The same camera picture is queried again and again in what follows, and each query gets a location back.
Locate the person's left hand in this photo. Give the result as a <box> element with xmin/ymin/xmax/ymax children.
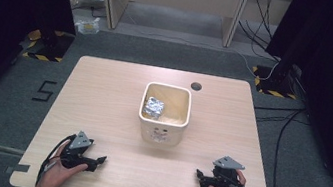
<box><xmin>36</xmin><ymin>139</ymin><xmax>92</xmax><ymax>187</ymax></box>

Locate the thin white cable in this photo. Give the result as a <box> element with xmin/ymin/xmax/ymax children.
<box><xmin>115</xmin><ymin>25</ymin><xmax>282</xmax><ymax>83</ymax></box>

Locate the black stand base striped tape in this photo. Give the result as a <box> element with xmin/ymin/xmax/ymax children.
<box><xmin>19</xmin><ymin>26</ymin><xmax>77</xmax><ymax>66</ymax></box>
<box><xmin>247</xmin><ymin>64</ymin><xmax>303</xmax><ymax>102</ymax></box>

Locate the long black floor cable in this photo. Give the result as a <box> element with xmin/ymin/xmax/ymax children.
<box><xmin>240</xmin><ymin>99</ymin><xmax>313</xmax><ymax>187</ymax></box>

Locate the bundle of black cables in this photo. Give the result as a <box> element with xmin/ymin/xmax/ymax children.
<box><xmin>231</xmin><ymin>0</ymin><xmax>291</xmax><ymax>64</ymax></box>

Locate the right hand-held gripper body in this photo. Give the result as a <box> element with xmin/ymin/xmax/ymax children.
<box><xmin>207</xmin><ymin>153</ymin><xmax>248</xmax><ymax>187</ymax></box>

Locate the grey tape strip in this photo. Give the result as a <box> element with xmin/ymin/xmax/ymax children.
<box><xmin>4</xmin><ymin>160</ymin><xmax>32</xmax><ymax>178</ymax></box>

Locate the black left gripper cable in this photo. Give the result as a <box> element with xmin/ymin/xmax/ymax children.
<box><xmin>33</xmin><ymin>129</ymin><xmax>77</xmax><ymax>187</ymax></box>

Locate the green and silver blister pack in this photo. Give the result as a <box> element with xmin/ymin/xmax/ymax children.
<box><xmin>142</xmin><ymin>95</ymin><xmax>167</xmax><ymax>121</ymax></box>

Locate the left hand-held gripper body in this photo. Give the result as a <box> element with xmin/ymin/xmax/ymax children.
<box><xmin>57</xmin><ymin>128</ymin><xmax>97</xmax><ymax>174</ymax></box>

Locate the clear plastic bag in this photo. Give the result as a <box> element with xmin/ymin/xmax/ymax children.
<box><xmin>72</xmin><ymin>13</ymin><xmax>102</xmax><ymax>38</ymax></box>

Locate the cream square bin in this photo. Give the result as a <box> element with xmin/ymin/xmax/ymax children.
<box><xmin>133</xmin><ymin>80</ymin><xmax>196</xmax><ymax>151</ymax></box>

